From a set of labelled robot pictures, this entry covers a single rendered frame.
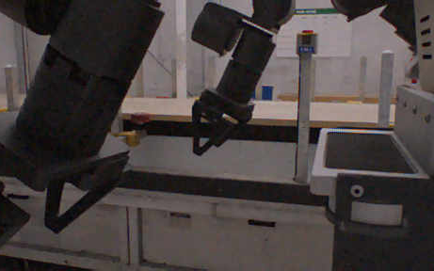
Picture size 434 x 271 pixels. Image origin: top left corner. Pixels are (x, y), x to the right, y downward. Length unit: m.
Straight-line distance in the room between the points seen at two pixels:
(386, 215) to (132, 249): 1.86
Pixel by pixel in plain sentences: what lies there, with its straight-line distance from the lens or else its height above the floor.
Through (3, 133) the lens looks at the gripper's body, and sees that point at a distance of 0.28.
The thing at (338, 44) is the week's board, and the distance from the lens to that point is 8.66.
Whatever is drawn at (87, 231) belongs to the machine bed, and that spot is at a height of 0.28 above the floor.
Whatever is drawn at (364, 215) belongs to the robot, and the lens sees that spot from 0.35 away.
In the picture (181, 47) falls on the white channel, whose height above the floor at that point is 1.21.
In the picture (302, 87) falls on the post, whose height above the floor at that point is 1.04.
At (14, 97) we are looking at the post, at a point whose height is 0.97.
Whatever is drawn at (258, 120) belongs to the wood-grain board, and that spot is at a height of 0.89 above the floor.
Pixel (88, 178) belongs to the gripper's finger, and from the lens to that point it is 0.30.
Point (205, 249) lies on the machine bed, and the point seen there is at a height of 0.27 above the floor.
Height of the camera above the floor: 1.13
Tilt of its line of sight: 10 degrees down
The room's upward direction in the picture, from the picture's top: straight up
